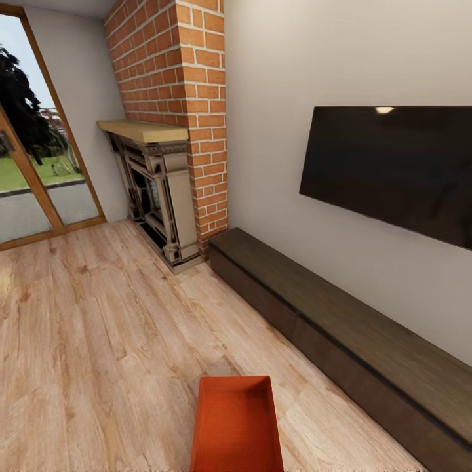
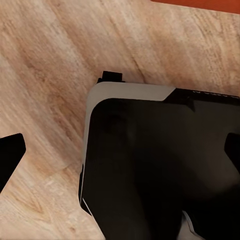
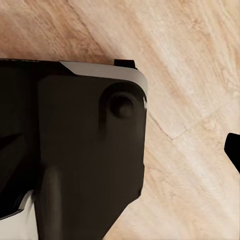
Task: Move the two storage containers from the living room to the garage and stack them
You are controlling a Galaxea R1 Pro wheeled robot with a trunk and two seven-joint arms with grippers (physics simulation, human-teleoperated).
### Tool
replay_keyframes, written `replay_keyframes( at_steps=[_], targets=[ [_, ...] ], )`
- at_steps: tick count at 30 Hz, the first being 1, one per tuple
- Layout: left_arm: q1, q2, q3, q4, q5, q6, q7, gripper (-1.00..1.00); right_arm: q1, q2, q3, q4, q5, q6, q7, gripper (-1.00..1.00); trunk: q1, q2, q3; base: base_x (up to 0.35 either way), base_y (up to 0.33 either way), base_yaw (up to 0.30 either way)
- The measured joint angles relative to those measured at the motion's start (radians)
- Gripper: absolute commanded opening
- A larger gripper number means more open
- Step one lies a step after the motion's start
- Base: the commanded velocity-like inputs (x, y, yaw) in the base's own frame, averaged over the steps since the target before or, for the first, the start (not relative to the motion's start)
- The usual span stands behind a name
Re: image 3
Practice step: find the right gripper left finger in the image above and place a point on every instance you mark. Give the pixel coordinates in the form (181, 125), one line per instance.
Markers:
(12, 149)

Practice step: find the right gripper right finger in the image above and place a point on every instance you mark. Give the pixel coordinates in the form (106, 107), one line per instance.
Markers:
(232, 149)

